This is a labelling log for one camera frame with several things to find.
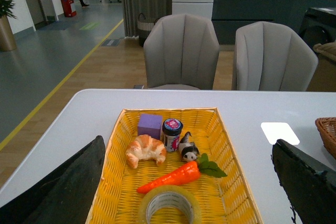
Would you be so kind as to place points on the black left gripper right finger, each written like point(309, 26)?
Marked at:
point(308, 183)

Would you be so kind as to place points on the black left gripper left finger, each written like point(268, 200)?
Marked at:
point(65, 195)

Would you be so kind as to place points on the clear packing tape roll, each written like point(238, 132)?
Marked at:
point(169, 196)

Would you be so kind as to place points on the brown wicker basket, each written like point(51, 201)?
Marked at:
point(326, 128)

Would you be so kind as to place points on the yellow woven basket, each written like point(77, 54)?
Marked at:
point(222, 200)

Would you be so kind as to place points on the woven laundry basket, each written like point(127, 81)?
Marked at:
point(144, 27)

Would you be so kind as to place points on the toy croissant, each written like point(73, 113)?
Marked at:
point(145, 147)

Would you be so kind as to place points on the tan sofa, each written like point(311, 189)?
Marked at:
point(323, 79)

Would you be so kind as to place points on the purple foam block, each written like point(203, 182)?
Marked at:
point(151, 125)

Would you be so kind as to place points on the orange toy carrot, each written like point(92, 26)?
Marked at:
point(187, 173)

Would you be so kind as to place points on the panda figurine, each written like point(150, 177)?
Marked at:
point(187, 149)

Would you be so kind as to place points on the small dark jam jar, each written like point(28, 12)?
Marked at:
point(171, 131)

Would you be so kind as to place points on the grey chair right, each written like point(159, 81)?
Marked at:
point(271, 57)

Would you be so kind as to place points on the grey chair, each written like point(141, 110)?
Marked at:
point(181, 52)
point(271, 57)

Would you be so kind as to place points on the black appliance cabinet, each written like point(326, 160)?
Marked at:
point(318, 26)

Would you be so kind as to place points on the potted plant brass pot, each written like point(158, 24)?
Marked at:
point(8, 42)

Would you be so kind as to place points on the grey chair left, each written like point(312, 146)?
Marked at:
point(181, 52)

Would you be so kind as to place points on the dark kitchen counter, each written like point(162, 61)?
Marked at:
point(229, 15)

